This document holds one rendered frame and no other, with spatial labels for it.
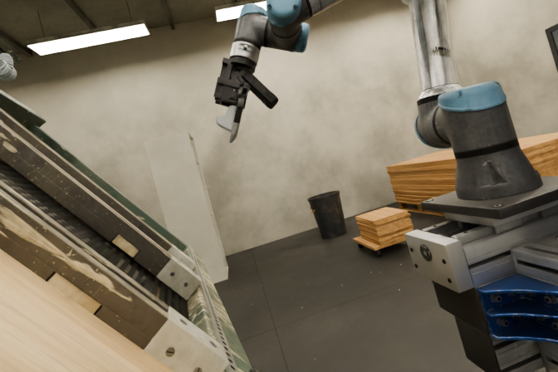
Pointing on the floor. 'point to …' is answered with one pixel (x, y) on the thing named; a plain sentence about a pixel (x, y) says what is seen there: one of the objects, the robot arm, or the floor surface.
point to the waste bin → (329, 214)
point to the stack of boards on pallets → (403, 179)
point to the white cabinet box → (187, 199)
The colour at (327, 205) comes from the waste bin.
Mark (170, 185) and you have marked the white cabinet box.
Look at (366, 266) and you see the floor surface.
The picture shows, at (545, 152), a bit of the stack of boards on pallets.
